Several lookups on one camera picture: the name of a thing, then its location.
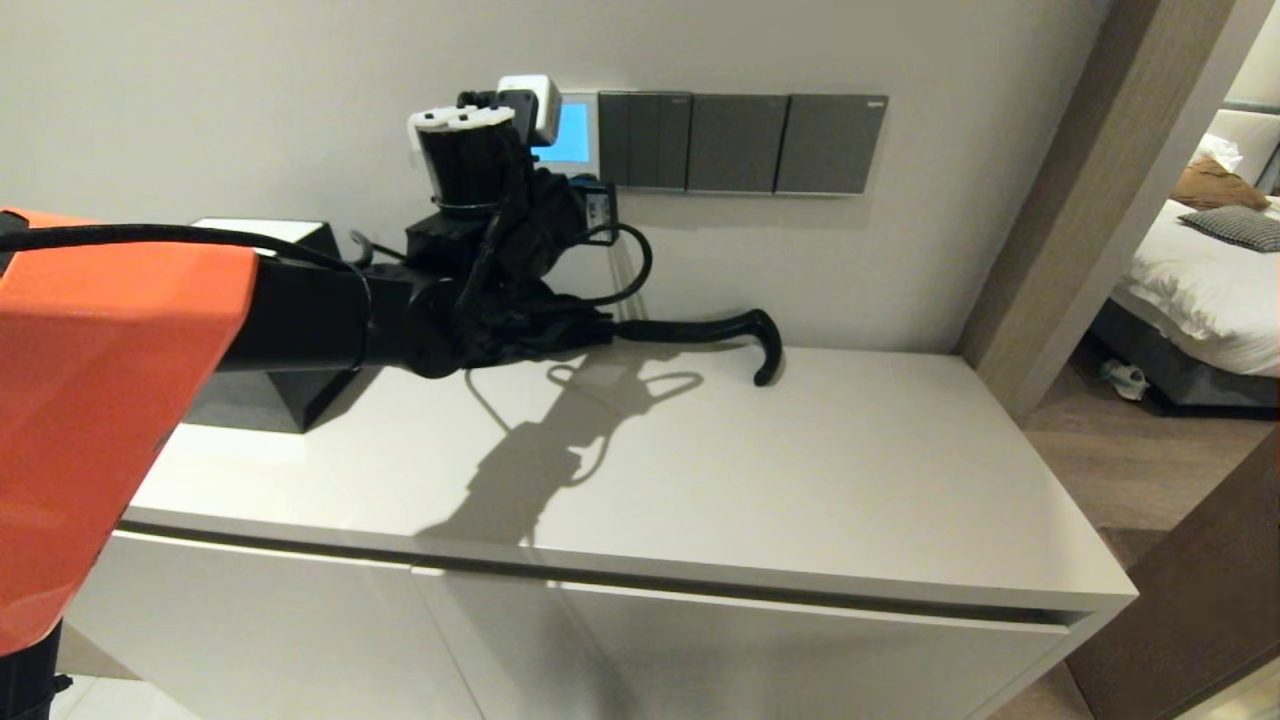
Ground checkered pillow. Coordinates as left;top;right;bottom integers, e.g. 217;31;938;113
1177;208;1280;255

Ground white pillow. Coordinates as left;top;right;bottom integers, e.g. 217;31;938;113
1192;135;1244;177

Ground black folded umbrella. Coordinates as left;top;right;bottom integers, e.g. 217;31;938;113
460;295;783;388

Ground shoe on floor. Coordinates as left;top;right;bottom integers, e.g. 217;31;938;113
1100;360;1149;403

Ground black tissue box white top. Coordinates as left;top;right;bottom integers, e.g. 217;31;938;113
180;218;381;434

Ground narrow white cabinet door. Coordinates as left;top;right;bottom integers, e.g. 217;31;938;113
58;530;486;720

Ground long black arm cable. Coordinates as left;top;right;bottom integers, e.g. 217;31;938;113
0;224;373;273

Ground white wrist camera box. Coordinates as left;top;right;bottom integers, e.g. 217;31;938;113
460;75;563;147

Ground grey triple wall switch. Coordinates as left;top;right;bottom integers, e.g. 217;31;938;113
599;93;693;193

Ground wooden door frame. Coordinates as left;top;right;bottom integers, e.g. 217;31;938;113
955;0;1276;421

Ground grey wall switch with logo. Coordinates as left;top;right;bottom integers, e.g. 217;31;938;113
775;95;888;197

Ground dark wooden door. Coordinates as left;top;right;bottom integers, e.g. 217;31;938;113
1062;425;1280;720

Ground wide white cabinet door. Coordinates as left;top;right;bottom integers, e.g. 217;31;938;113
413;566;1067;720

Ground white wall thermostat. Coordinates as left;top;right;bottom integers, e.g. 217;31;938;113
530;93;601;183

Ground looped black gripper cable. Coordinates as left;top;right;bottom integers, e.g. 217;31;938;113
560;223;654;307

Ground plain grey wall switch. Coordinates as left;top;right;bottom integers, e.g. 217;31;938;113
687;95;789;195

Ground brown pillow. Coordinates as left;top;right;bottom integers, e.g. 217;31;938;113
1170;157;1271;214

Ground bed with white duvet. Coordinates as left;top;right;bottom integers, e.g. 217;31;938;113
1088;198;1280;412

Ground white cabinet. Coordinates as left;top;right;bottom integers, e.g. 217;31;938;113
55;340;1139;720

